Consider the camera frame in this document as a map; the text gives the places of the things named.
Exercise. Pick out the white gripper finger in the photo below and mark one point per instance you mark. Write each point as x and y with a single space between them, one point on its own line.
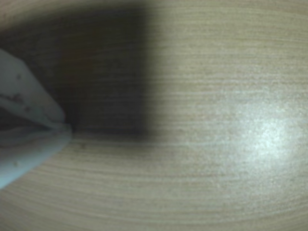
21 89
24 154

